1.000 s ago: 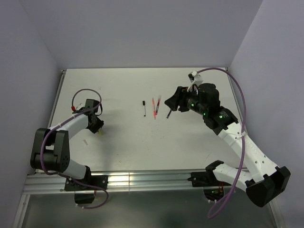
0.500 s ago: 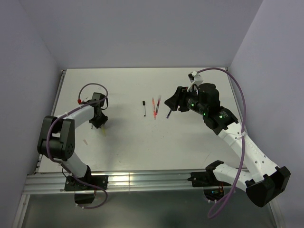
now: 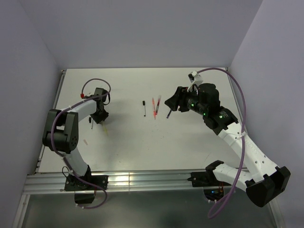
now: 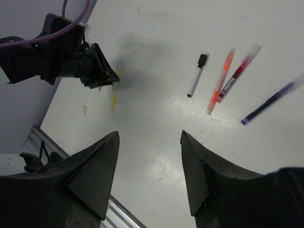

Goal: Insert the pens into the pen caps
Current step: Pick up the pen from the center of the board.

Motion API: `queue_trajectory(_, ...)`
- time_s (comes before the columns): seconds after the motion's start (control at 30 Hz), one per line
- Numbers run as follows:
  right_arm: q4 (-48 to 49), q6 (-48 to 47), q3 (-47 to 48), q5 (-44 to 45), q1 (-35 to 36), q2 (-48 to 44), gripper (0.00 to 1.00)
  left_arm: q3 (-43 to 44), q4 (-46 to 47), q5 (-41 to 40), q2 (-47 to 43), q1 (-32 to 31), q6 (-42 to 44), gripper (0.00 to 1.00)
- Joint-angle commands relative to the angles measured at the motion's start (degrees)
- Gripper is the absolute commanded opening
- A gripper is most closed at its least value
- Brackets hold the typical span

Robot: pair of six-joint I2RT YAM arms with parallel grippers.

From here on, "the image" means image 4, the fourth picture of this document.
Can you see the purple pen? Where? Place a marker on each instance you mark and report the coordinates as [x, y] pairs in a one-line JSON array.
[[291, 86]]

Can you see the orange pen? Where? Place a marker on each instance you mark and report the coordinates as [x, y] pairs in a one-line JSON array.
[[220, 81]]

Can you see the clear cap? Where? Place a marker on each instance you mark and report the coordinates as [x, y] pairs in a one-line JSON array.
[[84, 110]]

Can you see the white pen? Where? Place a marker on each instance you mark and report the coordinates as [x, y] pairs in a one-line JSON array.
[[201, 63]]

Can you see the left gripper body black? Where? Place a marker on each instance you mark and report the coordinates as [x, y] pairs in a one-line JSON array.
[[69, 55]]

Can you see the yellow pen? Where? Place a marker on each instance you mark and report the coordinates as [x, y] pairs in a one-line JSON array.
[[113, 96]]

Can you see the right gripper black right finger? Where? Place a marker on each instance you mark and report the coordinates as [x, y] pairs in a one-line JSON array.
[[224, 195]]

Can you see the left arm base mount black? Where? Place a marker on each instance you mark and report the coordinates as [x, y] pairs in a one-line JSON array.
[[47, 155]]

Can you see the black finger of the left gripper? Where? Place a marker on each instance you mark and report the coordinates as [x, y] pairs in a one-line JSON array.
[[105, 74]]

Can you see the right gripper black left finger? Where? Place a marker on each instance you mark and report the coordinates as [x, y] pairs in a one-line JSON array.
[[71, 193]]

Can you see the red pen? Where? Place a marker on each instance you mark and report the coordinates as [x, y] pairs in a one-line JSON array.
[[244, 63]]

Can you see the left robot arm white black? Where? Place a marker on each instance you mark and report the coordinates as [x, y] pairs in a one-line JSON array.
[[23, 62]]

